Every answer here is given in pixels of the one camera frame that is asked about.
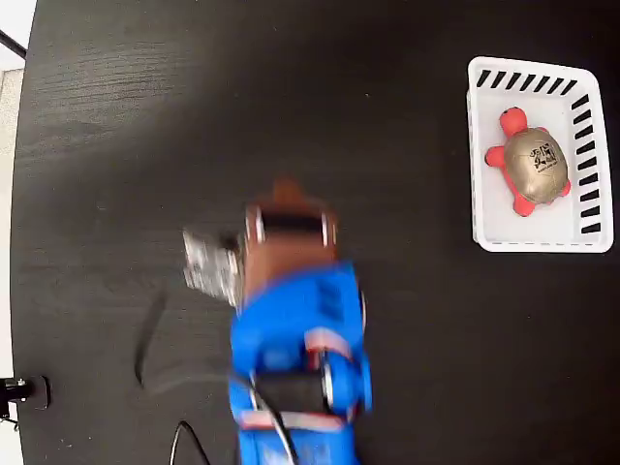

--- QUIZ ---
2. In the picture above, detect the red turtle toy gold shell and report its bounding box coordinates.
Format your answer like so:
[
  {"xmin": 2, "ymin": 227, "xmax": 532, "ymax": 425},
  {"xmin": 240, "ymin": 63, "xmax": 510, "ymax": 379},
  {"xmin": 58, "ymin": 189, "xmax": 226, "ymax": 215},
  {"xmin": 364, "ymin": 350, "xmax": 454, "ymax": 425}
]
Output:
[{"xmin": 483, "ymin": 107, "xmax": 573, "ymax": 218}]

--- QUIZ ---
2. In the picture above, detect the white plastic basket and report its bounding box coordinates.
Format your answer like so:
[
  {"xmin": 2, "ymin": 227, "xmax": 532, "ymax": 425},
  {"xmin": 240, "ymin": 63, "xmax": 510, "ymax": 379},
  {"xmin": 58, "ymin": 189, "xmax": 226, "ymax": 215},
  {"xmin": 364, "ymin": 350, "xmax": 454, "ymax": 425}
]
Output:
[{"xmin": 466, "ymin": 55, "xmax": 615, "ymax": 254}]

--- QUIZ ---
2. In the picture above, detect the black table clamp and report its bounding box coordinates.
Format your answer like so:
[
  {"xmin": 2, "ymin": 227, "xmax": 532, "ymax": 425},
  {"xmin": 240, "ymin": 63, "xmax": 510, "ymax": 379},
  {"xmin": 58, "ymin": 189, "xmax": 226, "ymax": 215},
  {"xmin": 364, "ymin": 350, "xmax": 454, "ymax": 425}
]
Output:
[{"xmin": 0, "ymin": 373, "xmax": 52, "ymax": 412}]

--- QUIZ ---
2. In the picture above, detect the black pole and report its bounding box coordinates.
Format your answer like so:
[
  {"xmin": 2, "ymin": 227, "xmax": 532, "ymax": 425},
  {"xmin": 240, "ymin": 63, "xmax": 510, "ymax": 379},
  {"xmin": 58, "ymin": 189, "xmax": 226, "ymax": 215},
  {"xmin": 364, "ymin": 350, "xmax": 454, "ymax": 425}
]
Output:
[{"xmin": 0, "ymin": 28, "xmax": 28, "ymax": 58}]

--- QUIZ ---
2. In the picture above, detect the small camera circuit board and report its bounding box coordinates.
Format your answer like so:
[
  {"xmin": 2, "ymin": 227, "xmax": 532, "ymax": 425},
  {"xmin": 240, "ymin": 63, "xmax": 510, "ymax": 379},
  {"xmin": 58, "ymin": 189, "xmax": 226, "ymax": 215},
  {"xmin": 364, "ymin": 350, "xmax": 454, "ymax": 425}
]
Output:
[{"xmin": 182, "ymin": 229, "xmax": 246, "ymax": 307}]

